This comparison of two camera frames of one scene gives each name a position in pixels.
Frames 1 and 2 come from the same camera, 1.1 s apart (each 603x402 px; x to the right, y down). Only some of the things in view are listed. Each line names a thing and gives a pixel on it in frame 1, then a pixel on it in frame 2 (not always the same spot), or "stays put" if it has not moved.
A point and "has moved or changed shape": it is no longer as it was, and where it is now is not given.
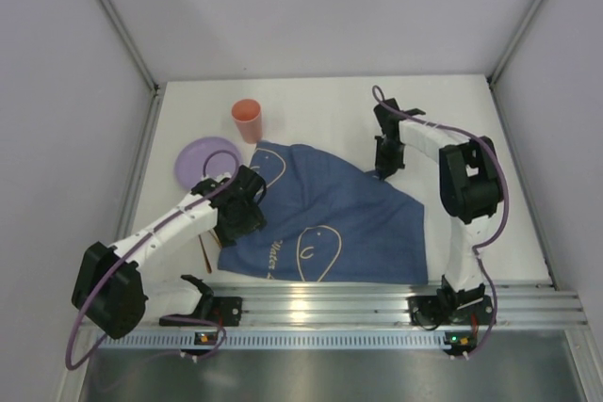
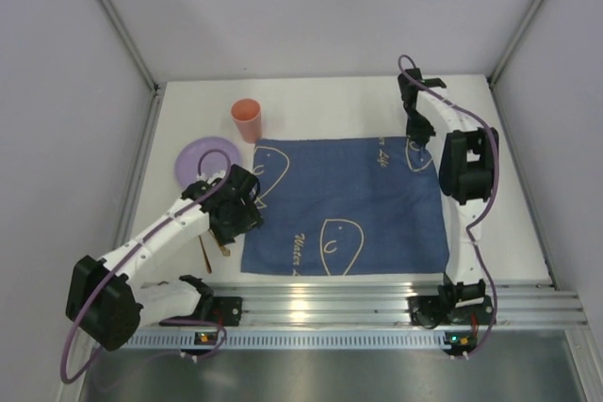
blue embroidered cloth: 327,221 has moved or changed shape
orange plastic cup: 247,113 stays put
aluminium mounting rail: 383,306 stays put
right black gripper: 388,157 -> 420,126
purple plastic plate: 207,155 stays put
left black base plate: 211,311 stays put
